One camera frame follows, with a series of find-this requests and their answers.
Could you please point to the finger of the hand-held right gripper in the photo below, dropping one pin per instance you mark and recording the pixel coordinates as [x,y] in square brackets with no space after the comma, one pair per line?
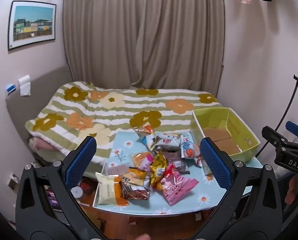
[295,129]
[272,135]

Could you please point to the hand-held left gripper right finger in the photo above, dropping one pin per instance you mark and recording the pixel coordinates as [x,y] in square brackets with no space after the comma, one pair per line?
[213,162]

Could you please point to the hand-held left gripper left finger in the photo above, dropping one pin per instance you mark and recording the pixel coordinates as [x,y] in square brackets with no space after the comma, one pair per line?
[81,160]

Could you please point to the green cardboard box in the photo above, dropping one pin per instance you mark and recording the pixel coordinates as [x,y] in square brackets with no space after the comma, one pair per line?
[223,130]

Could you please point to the white snack packet red print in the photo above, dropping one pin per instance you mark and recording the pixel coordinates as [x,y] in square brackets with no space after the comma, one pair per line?
[165,141]

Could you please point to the yellow fries snack packet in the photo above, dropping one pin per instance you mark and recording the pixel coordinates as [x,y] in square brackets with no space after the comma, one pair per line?
[136,183]

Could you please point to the person's right hand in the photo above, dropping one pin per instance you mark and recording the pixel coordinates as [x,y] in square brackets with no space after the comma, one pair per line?
[292,191]

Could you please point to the white snack packet blue label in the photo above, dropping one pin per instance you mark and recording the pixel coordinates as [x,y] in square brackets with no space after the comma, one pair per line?
[190,148]

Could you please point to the white round object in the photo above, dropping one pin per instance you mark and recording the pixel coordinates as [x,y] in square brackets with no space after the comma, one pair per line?
[77,192]

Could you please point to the cream yellow snack packet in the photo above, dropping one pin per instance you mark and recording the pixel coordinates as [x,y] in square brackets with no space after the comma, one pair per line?
[106,188]

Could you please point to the brown purple snack packet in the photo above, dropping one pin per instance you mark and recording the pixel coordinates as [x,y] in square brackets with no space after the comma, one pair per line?
[175,158]

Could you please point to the pink folded blanket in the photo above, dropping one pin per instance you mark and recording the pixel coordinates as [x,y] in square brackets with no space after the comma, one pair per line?
[42,145]

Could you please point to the table with daisy tablecloth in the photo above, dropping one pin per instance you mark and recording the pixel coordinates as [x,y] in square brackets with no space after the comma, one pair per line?
[188,200]

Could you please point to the pink snack packet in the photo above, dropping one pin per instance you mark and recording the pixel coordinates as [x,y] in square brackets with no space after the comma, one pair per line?
[176,187]

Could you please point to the orange flat snack packet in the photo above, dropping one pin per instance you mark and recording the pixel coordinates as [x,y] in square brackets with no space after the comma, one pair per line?
[121,197]

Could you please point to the gold yellow snack packet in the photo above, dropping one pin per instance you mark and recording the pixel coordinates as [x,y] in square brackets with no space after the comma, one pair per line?
[159,172]

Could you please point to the striped floral blanket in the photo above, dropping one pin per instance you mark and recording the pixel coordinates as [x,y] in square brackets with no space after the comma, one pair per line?
[109,110]

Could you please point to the orange mesh snack packet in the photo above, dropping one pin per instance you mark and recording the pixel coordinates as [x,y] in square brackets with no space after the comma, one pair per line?
[141,159]

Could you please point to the small orange white snack packet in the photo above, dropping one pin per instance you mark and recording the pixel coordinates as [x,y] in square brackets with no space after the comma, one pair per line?
[145,130]

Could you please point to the grey padded headboard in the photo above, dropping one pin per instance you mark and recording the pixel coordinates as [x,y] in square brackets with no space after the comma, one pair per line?
[39,90]

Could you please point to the beige curtain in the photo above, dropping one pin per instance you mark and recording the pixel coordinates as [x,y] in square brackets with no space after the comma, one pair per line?
[144,35]

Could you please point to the framed picture of houses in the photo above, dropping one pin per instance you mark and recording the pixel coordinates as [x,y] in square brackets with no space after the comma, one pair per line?
[32,23]

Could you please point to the wall socket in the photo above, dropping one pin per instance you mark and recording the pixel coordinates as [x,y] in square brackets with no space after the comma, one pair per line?
[13,181]

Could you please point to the white paper on wall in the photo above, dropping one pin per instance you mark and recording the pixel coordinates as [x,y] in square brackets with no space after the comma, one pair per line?
[25,85]

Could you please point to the blue and white wall holder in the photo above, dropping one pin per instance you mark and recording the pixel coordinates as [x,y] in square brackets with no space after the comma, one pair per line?
[11,88]

